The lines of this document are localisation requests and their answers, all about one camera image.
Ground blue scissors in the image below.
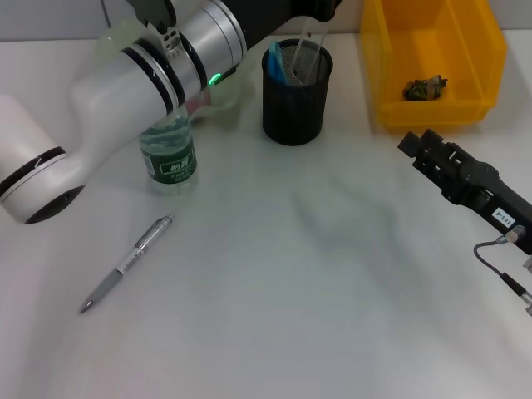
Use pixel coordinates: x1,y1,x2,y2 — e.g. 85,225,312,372
267,40,298,87

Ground grey ballpoint pen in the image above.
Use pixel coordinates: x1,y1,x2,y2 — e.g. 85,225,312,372
79,213,175,313

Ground clear plastic ruler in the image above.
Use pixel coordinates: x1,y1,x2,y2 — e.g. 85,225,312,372
289,16,330,84

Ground black mesh pen holder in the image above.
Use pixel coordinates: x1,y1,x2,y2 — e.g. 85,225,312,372
260,37,334,146

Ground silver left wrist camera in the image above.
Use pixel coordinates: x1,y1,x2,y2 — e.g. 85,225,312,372
126,0,176,33

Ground green plastic wrapper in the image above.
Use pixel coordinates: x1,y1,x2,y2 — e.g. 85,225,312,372
403,74,451,102

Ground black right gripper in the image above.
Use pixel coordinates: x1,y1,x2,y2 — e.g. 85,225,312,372
397,128,532,256

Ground clear green-label water bottle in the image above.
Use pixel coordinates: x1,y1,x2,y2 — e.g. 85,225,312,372
138,103,199,196

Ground grey right gripper cable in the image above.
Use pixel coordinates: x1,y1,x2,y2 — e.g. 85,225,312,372
473,224,532,318

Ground yellow plastic bin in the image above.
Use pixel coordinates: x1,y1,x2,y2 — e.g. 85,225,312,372
359,0,509,128

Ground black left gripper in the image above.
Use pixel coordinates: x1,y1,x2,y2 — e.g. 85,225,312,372
223,0,345,49

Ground translucent green fruit plate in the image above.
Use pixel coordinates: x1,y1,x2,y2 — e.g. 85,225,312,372
94,16,256,122

